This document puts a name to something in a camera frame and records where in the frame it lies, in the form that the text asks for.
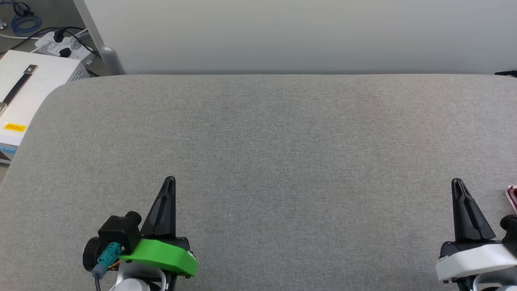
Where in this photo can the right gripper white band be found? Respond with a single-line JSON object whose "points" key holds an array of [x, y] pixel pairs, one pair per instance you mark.
{"points": [[476, 260]]}

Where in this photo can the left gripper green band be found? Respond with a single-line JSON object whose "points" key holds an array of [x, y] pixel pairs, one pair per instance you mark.
{"points": [[161, 252]]}

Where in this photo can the red and white shirt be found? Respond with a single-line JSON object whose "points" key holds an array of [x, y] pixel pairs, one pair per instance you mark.
{"points": [[513, 198]]}

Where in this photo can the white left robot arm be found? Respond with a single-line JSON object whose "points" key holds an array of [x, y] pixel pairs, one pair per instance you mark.
{"points": [[133, 283]]}

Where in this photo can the white equipment box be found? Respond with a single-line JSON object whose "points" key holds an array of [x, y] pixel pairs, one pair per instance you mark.
{"points": [[48, 76]]}

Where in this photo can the white power strip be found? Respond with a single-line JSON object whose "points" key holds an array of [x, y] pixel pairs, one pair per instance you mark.
{"points": [[80, 53]]}

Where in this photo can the black power plug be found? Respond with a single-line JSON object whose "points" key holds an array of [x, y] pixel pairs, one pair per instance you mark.
{"points": [[65, 52], [59, 36]]}

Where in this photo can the light grey partition screen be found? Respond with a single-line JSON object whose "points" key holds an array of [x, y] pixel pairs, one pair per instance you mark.
{"points": [[282, 32]]}

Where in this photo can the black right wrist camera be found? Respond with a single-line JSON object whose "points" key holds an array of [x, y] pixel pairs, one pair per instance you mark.
{"points": [[509, 226]]}

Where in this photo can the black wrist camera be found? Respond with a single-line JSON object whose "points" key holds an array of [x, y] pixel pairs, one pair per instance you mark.
{"points": [[509, 226], [119, 232]]}

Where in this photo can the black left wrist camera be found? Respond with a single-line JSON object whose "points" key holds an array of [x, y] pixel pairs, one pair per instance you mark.
{"points": [[119, 232]]}

